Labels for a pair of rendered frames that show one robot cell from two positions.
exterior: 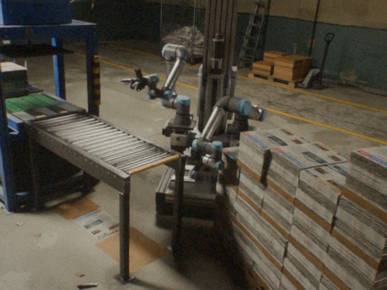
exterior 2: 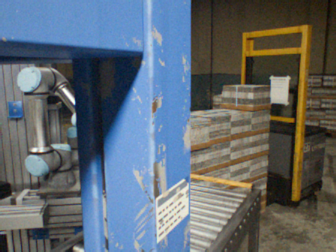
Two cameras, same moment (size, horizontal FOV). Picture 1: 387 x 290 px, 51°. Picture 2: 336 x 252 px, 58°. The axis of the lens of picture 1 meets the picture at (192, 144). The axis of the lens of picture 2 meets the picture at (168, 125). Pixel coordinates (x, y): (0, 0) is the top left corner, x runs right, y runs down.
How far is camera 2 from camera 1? 361 cm
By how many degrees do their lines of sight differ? 98
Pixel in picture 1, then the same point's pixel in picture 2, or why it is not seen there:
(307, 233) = (239, 148)
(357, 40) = not seen: outside the picture
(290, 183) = (226, 129)
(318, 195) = (242, 121)
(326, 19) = not seen: outside the picture
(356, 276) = (262, 143)
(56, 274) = not seen: outside the picture
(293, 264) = (235, 175)
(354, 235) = (259, 125)
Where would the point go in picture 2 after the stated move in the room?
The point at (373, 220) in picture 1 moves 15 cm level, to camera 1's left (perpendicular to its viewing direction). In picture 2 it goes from (265, 112) to (274, 114)
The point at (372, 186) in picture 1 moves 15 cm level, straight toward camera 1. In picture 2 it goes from (262, 97) to (279, 97)
